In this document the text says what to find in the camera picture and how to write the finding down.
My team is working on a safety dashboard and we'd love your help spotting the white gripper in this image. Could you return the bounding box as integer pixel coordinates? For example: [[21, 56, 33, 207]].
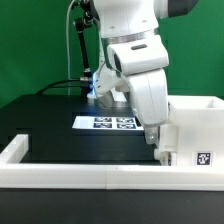
[[122, 69, 168, 145]]

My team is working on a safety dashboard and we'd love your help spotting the white drawer box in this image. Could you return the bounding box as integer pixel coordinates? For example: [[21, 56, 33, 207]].
[[154, 148, 172, 166], [159, 124, 178, 152]]

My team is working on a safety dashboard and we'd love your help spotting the white drawer cabinet frame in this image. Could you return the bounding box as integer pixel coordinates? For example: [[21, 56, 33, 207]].
[[165, 96, 224, 168]]

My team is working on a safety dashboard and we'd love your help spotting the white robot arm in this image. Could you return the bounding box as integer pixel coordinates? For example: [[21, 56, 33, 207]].
[[90, 0, 199, 144]]

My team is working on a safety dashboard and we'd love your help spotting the marker tag sheet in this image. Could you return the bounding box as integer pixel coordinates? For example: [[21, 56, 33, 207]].
[[72, 116, 143, 131]]

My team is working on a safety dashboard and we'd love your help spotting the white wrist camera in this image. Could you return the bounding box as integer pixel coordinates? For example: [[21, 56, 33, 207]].
[[107, 35, 169, 76]]

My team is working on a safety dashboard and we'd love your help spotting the black cable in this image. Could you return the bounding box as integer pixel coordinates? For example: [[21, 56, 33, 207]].
[[35, 77, 93, 96]]

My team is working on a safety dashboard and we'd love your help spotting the grey cable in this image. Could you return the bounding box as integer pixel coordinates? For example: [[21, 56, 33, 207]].
[[65, 0, 78, 96]]

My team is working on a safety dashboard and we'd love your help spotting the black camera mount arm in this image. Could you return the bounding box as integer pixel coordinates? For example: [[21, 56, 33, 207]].
[[74, 0, 94, 78]]

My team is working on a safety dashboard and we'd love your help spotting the white U-shaped fence frame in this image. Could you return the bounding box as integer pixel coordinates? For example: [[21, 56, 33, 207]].
[[0, 134, 224, 191]]

